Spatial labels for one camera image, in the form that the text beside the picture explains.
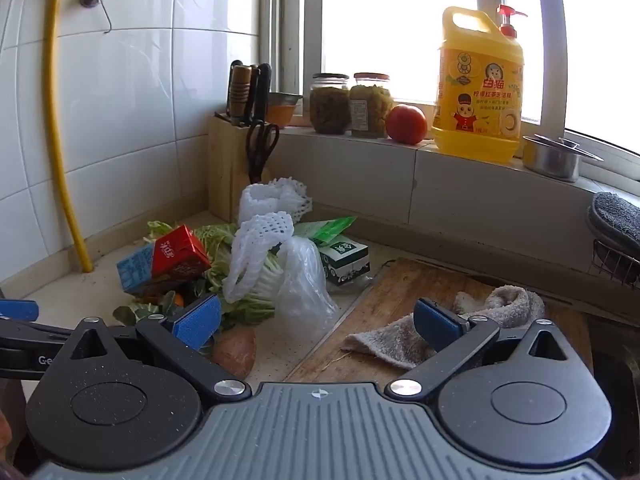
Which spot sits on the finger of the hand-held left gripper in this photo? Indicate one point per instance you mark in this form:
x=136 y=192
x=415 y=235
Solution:
x=20 y=310
x=30 y=360

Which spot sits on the white window frame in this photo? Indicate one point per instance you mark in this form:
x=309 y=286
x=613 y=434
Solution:
x=290 y=35

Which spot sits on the green snack packet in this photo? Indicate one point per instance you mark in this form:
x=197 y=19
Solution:
x=325 y=230

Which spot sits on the green white carton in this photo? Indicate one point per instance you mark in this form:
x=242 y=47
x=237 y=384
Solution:
x=345 y=260

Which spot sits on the orange carrot piece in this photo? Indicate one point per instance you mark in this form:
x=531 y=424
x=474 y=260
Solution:
x=176 y=300

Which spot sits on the black scissors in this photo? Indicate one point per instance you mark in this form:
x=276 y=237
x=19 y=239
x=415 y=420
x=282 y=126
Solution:
x=260 y=155

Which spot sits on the wooden knife block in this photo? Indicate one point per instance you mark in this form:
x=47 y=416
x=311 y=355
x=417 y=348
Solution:
x=225 y=170

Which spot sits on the grey scouring pad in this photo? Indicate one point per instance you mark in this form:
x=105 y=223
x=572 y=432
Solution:
x=617 y=215

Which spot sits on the clear plastic bag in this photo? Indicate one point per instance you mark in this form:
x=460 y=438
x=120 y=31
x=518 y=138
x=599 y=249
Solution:
x=305 y=285

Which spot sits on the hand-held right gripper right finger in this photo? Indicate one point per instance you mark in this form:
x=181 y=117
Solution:
x=439 y=327

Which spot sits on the napa cabbage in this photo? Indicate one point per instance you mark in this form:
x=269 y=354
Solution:
x=220 y=240

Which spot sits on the orange metal bowl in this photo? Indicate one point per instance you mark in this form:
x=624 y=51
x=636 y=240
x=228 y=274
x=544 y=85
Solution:
x=282 y=110

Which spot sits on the dark green leaf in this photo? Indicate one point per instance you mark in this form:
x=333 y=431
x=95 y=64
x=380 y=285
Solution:
x=130 y=314

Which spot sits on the steel pot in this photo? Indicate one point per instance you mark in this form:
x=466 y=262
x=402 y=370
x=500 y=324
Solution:
x=555 y=160

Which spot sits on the glass jar yellow pickles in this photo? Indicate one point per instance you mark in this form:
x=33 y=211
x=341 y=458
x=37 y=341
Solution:
x=370 y=110

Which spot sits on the wooden cutting board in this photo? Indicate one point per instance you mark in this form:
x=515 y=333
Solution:
x=380 y=290

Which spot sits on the yellow pipe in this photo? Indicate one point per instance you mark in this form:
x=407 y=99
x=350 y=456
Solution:
x=49 y=85

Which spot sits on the glass jar dark pickles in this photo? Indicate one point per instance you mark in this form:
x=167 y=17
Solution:
x=329 y=107

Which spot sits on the red tomato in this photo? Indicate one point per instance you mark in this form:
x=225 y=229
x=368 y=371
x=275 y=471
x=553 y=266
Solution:
x=406 y=125

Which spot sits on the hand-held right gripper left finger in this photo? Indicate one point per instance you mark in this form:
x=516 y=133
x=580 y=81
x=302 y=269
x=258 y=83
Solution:
x=197 y=321

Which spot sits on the red blue drink carton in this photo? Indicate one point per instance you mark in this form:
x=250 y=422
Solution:
x=177 y=255

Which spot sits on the white foam fruit net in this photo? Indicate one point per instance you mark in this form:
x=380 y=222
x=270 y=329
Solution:
x=272 y=197
x=255 y=245

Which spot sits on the grey towel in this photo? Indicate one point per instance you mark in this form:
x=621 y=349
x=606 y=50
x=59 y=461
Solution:
x=505 y=305

